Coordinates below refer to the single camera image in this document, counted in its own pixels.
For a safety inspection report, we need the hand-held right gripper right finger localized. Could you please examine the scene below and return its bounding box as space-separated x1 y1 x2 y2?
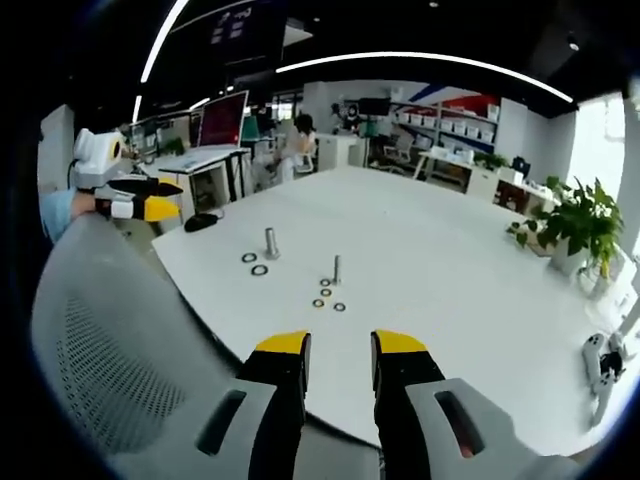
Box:
370 329 516 459

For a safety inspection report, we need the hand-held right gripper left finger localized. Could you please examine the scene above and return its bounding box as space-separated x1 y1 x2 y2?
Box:
193 329 312 459

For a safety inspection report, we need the white standing desk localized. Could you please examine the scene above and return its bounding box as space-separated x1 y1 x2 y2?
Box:
149 145 251 211

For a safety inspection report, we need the black computer mouse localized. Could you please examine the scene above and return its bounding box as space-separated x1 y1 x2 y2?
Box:
183 213 226 233

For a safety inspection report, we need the computer monitor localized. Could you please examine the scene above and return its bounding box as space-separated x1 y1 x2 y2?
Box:
197 89 250 149

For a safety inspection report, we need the grey mesh office chair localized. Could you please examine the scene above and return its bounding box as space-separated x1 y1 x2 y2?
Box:
30 209 391 480

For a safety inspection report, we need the white game controller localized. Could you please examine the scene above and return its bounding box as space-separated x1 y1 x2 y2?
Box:
581 332 627 429

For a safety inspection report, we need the white side table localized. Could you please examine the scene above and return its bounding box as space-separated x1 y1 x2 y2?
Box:
412 149 476 194

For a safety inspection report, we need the white office chair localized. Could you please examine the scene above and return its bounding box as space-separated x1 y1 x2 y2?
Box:
382 132 416 174

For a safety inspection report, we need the green potted plant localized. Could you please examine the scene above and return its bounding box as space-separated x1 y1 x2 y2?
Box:
505 174 625 281

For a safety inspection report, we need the storage shelf with white bins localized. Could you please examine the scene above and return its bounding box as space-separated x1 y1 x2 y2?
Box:
387 97 501 166

